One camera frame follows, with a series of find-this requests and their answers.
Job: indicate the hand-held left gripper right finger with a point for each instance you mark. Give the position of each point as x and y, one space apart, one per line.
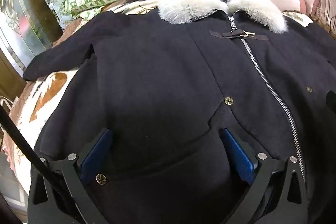
237 153

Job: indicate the wooden glass-door cabinet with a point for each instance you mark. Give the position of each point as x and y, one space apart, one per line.
23 29

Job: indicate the leaf print bedsheet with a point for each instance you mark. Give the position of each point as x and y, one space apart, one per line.
50 92

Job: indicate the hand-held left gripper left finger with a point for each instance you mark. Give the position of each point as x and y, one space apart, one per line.
96 151

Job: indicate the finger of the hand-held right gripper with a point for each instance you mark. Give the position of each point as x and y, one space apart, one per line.
331 99

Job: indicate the black coat with fur collar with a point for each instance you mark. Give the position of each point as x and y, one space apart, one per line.
162 77

